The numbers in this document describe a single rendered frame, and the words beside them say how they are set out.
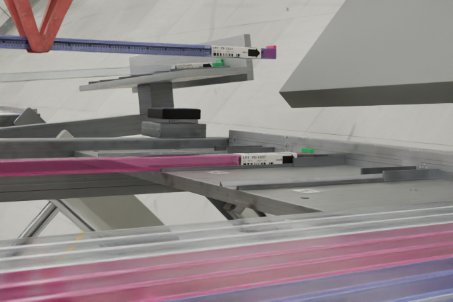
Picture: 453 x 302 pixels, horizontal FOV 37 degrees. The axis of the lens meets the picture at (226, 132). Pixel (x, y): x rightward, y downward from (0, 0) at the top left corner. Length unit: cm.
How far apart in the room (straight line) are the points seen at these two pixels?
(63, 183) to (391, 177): 35
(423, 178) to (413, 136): 131
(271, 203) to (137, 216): 61
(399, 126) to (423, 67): 101
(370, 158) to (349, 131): 142
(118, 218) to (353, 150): 46
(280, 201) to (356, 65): 64
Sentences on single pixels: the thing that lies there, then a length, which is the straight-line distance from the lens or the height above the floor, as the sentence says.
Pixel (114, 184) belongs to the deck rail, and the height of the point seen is 80.
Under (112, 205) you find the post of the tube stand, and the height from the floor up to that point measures 69.
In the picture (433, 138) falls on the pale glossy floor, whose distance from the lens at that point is 182.
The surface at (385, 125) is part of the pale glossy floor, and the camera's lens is 197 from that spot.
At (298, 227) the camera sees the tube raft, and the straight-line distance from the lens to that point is 27.
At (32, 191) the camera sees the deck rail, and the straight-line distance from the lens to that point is 71.
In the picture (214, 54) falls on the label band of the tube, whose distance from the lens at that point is 69.
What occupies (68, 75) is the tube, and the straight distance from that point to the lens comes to 87.
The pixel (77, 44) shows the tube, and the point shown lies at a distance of 63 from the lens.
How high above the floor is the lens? 108
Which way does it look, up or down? 25 degrees down
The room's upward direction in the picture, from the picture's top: 42 degrees counter-clockwise
